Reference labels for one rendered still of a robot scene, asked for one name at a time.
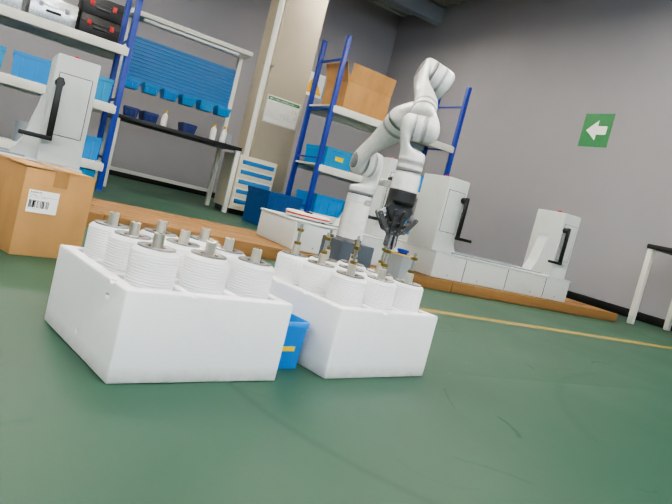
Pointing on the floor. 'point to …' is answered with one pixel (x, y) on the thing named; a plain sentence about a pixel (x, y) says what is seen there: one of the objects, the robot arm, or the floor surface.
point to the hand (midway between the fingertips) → (390, 241)
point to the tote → (256, 197)
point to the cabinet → (258, 171)
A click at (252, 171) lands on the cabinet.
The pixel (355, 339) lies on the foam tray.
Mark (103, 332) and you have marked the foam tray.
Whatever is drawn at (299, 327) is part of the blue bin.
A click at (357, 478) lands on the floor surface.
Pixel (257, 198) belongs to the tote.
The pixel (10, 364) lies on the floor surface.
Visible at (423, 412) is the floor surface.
